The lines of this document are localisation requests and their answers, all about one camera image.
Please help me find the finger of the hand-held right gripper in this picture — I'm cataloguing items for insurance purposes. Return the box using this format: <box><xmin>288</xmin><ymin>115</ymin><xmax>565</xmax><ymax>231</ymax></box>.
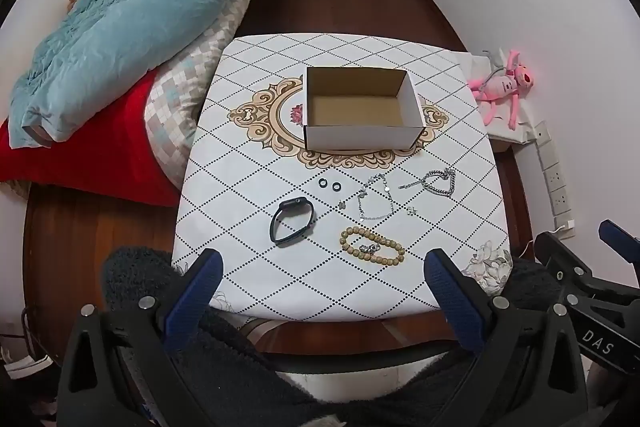
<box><xmin>533</xmin><ymin>232</ymin><xmax>608</xmax><ymax>303</ymax></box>
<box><xmin>598</xmin><ymin>219</ymin><xmax>640</xmax><ymax>275</ymax></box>

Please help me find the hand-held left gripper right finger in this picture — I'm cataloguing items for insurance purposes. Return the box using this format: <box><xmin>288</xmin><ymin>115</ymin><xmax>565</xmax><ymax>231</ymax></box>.
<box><xmin>423</xmin><ymin>248</ymin><xmax>589</xmax><ymax>427</ymax></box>

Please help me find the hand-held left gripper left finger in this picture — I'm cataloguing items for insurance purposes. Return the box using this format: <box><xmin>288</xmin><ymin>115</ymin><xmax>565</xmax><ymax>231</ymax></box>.
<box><xmin>57</xmin><ymin>248</ymin><xmax>224</xmax><ymax>427</ymax></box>

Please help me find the wooden bead bracelet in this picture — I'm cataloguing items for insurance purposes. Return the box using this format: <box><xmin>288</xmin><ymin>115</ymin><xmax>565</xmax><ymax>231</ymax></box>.
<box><xmin>340</xmin><ymin>227</ymin><xmax>406</xmax><ymax>266</ymax></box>

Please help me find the thick silver heart chain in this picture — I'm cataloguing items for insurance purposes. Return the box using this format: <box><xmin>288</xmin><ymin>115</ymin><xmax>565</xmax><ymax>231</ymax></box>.
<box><xmin>398</xmin><ymin>168</ymin><xmax>457</xmax><ymax>198</ymax></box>

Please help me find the thin silver chain bracelet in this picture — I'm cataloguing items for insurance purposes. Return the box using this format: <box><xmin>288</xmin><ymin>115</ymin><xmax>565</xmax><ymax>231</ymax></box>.
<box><xmin>356</xmin><ymin>174</ymin><xmax>396</xmax><ymax>222</ymax></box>

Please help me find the black smartwatch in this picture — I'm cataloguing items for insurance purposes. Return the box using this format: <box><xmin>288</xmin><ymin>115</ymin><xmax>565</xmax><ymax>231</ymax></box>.
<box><xmin>270</xmin><ymin>198</ymin><xmax>316</xmax><ymax>248</ymax></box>

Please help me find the white cardboard box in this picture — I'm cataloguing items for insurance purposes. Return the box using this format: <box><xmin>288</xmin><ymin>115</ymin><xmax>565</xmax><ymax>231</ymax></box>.
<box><xmin>303</xmin><ymin>67</ymin><xmax>426</xmax><ymax>151</ymax></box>

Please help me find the white power strip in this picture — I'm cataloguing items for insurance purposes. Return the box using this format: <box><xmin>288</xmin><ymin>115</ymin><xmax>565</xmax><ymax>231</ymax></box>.
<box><xmin>534</xmin><ymin>121</ymin><xmax>573</xmax><ymax>218</ymax></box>

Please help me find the red blanket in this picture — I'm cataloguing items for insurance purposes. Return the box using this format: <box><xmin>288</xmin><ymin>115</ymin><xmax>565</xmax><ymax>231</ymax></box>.
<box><xmin>0</xmin><ymin>67</ymin><xmax>181</xmax><ymax>208</ymax></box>

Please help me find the pink plush toy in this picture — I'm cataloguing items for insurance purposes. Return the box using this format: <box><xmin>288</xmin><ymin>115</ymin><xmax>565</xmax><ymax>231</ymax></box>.
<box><xmin>468</xmin><ymin>50</ymin><xmax>536</xmax><ymax>129</ymax></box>

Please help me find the checkered pillow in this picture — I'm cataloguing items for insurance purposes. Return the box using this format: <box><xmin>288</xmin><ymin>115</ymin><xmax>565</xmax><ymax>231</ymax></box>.
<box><xmin>144</xmin><ymin>0</ymin><xmax>281</xmax><ymax>190</ymax></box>

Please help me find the light blue quilt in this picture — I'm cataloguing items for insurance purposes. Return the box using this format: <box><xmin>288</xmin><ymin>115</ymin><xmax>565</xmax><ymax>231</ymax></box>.
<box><xmin>9</xmin><ymin>0</ymin><xmax>301</xmax><ymax>150</ymax></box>

